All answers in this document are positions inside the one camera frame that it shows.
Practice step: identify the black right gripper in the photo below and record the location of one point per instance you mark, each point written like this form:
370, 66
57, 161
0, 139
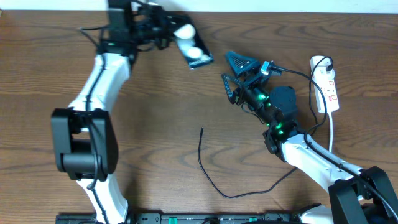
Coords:
239, 92

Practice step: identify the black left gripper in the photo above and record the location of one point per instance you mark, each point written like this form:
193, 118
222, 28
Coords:
164, 22

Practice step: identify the black smartphone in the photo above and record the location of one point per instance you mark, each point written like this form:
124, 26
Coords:
189, 42

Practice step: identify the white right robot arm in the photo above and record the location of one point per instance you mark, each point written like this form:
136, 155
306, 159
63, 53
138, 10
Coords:
357, 195

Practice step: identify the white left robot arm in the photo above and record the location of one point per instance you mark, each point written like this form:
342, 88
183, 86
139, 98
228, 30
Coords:
84, 141

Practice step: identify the white charger adapter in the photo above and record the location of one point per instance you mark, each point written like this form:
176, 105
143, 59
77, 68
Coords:
322, 66

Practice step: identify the white power strip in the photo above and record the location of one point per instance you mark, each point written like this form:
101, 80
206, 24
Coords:
328, 89

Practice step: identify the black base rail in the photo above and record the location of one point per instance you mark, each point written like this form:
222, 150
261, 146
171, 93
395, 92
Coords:
156, 218

